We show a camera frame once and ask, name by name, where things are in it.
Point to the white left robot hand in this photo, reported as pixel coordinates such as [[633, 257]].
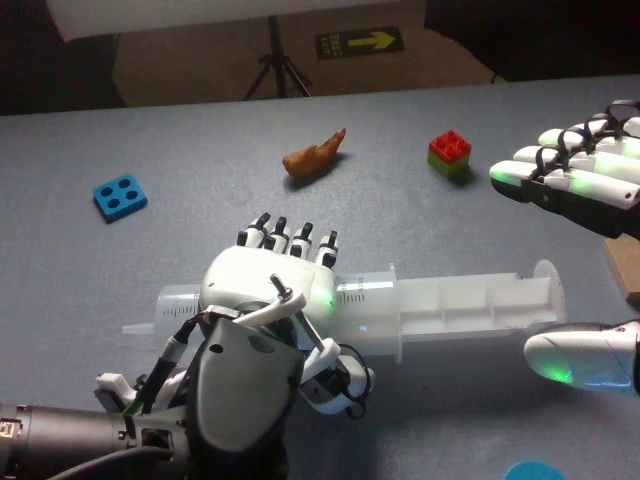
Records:
[[260, 275]]

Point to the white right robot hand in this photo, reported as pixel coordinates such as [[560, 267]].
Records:
[[575, 170]]

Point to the large translucent plastic syringe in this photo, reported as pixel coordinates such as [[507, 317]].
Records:
[[450, 305]]

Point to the tan wooden block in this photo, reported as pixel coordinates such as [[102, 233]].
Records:
[[625, 270]]

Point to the brown toy chicken wing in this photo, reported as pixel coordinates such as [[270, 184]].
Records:
[[310, 159]]

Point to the red and green toy brick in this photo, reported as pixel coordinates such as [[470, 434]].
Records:
[[449, 152]]

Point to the blue block with four holes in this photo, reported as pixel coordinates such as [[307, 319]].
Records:
[[120, 197]]

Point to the black tripod stand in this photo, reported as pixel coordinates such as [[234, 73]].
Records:
[[276, 50]]

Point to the black sign with yellow arrow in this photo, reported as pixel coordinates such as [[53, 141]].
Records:
[[357, 42]]

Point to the cyan round disc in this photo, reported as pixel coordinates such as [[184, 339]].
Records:
[[530, 471]]

